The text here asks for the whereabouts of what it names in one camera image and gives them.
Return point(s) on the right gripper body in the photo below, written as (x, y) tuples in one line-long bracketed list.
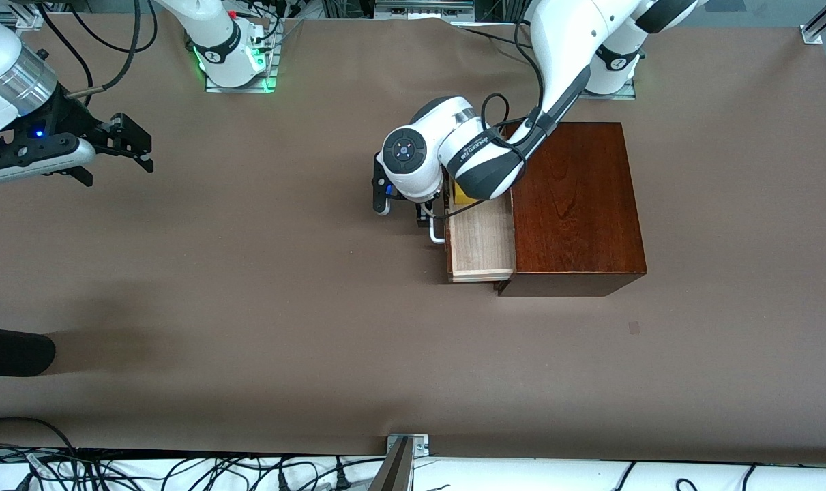
[(74, 118)]

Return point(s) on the yellow wooden block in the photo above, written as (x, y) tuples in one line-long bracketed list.
[(462, 194)]

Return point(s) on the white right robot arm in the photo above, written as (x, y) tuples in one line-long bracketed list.
[(215, 34)]

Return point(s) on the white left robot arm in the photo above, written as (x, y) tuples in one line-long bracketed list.
[(412, 157)]

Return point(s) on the dark brown wooden cabinet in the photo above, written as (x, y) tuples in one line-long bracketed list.
[(576, 204)]

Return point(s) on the black cylindrical object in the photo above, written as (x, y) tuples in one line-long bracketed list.
[(10, 351)]

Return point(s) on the brown paper table cover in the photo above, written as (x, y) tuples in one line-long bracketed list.
[(249, 307)]

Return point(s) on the grey power strip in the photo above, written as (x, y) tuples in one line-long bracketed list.
[(423, 8)]

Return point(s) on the aluminium frame rail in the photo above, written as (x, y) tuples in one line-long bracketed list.
[(24, 17)]

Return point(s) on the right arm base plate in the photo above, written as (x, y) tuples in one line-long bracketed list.
[(269, 75)]

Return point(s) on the aluminium bracket with profile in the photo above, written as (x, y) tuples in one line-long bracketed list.
[(406, 447)]

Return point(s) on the aluminium corner bracket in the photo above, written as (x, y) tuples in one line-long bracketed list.
[(818, 27)]

